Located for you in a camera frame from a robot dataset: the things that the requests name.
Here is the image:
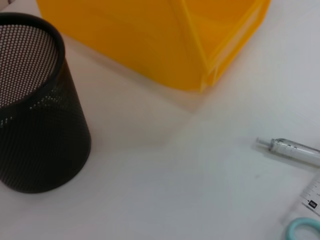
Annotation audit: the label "blue and teal scissors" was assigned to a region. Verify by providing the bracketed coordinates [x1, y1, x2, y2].
[286, 216, 320, 240]

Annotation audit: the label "black mesh pen holder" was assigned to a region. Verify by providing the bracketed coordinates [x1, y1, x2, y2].
[0, 12, 92, 195]

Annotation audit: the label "clear grey ballpoint pen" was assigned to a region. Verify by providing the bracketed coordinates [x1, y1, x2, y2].
[255, 136, 320, 168]

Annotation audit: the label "clear plastic ruler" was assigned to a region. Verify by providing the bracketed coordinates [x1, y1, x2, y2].
[301, 172, 320, 217]

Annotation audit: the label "yellow plastic bin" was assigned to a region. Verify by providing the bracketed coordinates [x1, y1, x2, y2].
[36, 0, 272, 95]

